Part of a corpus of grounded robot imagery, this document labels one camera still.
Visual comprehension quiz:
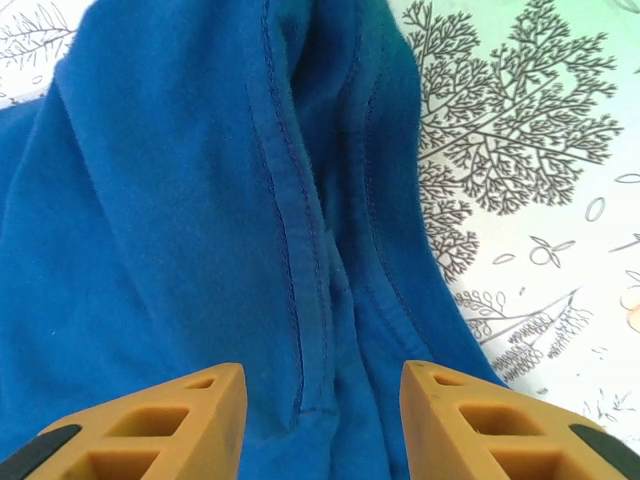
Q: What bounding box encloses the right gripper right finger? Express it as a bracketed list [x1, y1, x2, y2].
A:
[401, 359, 640, 480]

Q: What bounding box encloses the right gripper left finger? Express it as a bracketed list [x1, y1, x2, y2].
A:
[0, 362, 249, 480]

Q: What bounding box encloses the blue t-shirt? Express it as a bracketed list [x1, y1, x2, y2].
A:
[0, 0, 511, 480]

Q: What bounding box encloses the floral fern tablecloth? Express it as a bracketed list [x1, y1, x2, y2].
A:
[0, 0, 640, 480]

